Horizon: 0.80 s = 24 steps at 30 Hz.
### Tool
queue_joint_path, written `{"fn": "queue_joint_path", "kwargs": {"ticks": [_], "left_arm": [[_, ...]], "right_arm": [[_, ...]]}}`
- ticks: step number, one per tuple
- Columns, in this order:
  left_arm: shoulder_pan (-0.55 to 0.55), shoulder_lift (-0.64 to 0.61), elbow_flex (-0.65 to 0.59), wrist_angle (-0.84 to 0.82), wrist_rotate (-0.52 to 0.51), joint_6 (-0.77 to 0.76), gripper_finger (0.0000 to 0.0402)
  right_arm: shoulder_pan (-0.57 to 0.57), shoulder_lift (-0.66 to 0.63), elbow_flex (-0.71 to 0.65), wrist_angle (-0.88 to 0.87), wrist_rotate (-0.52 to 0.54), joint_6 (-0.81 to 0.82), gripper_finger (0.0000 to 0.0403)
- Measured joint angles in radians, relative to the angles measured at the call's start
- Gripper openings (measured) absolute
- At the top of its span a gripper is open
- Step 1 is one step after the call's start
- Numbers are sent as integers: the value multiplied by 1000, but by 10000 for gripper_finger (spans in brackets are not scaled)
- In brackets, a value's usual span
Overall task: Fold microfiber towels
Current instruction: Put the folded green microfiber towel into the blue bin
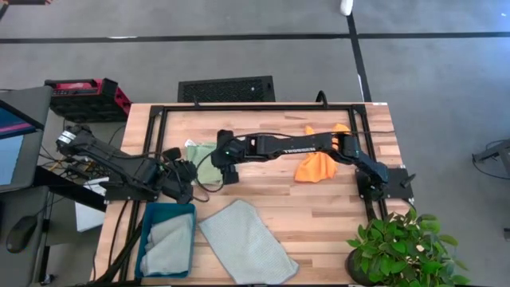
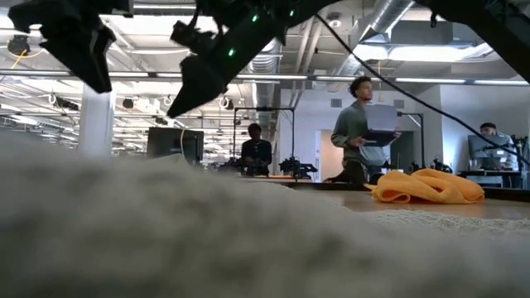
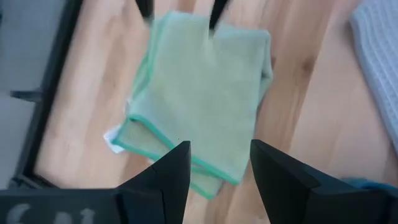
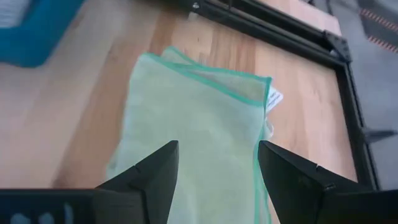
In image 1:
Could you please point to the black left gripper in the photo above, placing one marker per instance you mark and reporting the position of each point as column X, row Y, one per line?
column 175, row 179

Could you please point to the black computer mouse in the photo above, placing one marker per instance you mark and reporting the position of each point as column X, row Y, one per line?
column 22, row 233

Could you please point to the grey waffle microfiber towel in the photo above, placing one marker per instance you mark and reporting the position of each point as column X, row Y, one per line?
column 247, row 243
column 169, row 247

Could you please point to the black plant pot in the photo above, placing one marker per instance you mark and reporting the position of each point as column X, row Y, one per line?
column 354, row 267

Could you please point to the black diagonal rig strut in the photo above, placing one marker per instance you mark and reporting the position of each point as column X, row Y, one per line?
column 123, row 255

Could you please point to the teal plastic bin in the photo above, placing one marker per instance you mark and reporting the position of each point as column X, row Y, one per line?
column 163, row 211

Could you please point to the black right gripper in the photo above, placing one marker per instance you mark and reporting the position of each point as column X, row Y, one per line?
column 225, row 153

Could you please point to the dark grey desk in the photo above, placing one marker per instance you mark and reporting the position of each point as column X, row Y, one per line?
column 20, row 203

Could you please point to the black metal table frame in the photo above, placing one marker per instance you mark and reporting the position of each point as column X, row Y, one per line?
column 259, row 107

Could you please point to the red edged dark object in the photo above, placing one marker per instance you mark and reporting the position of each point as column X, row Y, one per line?
column 24, row 1

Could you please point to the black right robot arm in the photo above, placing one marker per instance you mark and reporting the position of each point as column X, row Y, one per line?
column 299, row 145

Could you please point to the monitor with blue screen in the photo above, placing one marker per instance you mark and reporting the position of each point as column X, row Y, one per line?
column 16, row 151

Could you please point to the orange microfiber towel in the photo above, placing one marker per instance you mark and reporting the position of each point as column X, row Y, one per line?
column 315, row 167

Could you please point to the person's shoe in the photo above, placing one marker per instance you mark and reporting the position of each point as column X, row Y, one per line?
column 346, row 7

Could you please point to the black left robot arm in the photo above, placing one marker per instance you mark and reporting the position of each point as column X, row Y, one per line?
column 119, row 163

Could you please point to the grey stand foot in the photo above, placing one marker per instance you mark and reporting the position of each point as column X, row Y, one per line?
column 494, row 155

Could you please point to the green potted plant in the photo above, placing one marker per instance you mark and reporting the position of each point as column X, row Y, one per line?
column 402, row 255

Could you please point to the light green microfiber towel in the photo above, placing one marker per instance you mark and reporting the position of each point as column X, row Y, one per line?
column 199, row 149

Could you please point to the red black tool case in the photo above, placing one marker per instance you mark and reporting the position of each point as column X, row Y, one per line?
column 87, row 99

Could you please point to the black stand bar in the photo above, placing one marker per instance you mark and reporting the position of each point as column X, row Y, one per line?
column 67, row 187

